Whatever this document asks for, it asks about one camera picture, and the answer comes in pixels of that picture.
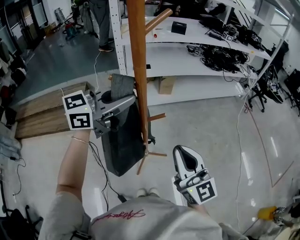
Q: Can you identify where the low wooden platform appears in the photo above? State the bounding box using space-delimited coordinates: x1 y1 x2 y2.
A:
15 81 98 141

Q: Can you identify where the grey t-shirt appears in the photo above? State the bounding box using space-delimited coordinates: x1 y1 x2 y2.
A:
38 191 249 240

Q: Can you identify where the yellow object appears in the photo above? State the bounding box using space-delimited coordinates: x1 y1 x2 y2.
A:
257 205 278 220

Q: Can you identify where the person's right forearm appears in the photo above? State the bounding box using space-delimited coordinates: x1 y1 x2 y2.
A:
189 202 210 216

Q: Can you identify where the thin metal bracelet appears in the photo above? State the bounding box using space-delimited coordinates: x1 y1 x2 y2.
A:
71 135 90 144

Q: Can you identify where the white metal shelving unit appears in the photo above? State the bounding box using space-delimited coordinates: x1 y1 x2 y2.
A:
108 0 295 106

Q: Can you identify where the dark grey backpack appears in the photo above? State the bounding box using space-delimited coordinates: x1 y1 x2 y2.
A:
100 73 156 178

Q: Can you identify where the black swivel chair base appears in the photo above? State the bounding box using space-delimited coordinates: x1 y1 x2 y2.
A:
0 204 45 240

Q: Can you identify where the thin white cable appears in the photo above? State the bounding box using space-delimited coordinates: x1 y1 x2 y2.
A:
93 50 102 92

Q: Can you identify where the black cable with adapter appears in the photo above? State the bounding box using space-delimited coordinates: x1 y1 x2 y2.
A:
88 140 128 213

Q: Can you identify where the person's left forearm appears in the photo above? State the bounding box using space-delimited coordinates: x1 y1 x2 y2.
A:
55 128 91 203

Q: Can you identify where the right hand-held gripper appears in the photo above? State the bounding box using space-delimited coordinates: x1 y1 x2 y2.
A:
172 145 218 206

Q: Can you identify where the tangle of black cables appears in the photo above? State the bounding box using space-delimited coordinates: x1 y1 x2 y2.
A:
200 45 250 72

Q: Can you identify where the wooden coat rack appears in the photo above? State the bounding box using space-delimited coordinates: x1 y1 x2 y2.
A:
126 0 174 176

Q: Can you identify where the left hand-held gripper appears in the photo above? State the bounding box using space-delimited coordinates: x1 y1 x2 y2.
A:
62 90 137 140

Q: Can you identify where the thin black floor cable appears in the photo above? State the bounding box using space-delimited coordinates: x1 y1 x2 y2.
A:
0 153 27 196

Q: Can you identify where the black box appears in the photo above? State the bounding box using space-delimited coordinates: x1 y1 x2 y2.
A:
171 21 188 36

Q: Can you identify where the green and red vacuum cleaner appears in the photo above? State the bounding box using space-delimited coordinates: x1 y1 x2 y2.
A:
64 22 80 40

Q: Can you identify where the black office chair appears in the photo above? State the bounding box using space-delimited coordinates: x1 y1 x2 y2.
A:
247 81 268 113

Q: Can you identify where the grey cloth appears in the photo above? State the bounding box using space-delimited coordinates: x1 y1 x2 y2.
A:
0 135 23 161

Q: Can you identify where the cardboard piece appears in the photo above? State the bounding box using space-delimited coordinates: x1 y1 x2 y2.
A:
158 76 176 95

